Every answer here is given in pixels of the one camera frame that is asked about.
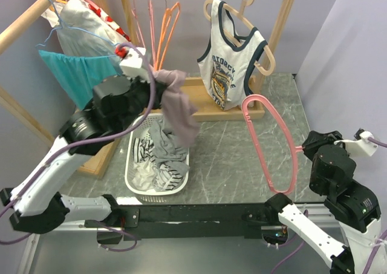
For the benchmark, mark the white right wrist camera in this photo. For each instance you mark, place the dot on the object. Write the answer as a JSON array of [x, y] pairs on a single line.
[[360, 146]]

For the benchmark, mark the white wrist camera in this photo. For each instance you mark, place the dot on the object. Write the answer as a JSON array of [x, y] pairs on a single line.
[[131, 63], [360, 146]]

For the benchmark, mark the white red patterned garment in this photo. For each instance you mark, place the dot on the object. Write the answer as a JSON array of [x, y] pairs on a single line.
[[77, 25]]

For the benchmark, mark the wooden left clothes rack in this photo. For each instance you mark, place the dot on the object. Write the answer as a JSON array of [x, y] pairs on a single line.
[[33, 105]]

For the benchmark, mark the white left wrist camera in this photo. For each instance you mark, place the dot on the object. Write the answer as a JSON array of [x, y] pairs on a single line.
[[131, 63]]

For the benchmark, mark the orange plastic hanger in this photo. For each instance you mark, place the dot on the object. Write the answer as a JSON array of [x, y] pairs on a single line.
[[168, 24]]

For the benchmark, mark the white shirt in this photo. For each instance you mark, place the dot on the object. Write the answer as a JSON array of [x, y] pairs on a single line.
[[87, 35]]

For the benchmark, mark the blue wire hanger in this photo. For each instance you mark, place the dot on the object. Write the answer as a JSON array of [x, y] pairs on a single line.
[[87, 50]]

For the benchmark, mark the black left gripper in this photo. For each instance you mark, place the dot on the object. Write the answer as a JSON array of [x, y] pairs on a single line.
[[159, 88]]

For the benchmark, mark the mauve tank top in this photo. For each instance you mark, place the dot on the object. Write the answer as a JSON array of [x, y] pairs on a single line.
[[177, 108]]

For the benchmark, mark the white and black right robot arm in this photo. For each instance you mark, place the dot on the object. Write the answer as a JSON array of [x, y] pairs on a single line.
[[353, 205]]

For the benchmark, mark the thick pink plastic hanger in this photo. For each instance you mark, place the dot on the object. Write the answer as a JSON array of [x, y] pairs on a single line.
[[294, 150]]

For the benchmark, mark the black white striped tank top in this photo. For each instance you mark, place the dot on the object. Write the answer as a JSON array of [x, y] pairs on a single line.
[[167, 180]]

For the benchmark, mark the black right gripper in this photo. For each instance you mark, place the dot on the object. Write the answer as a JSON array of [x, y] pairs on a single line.
[[313, 136]]

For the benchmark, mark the white navy trimmed tank top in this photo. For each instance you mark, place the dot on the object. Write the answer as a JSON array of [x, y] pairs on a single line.
[[229, 59]]

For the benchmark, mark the thin pink wire hanger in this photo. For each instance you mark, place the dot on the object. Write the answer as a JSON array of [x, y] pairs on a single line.
[[138, 30]]

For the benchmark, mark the wooden back clothes rack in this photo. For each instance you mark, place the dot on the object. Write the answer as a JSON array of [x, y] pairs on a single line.
[[207, 108]]

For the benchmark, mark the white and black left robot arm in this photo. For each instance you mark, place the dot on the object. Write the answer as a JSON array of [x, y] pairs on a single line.
[[38, 205]]

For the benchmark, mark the white perforated plastic basket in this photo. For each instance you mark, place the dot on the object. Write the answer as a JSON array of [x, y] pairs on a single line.
[[142, 132]]

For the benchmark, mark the teal garment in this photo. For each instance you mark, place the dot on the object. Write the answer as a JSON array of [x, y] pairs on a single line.
[[78, 75]]

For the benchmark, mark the wooden clothes rack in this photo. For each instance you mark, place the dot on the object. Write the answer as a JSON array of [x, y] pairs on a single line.
[[207, 108], [33, 105]]

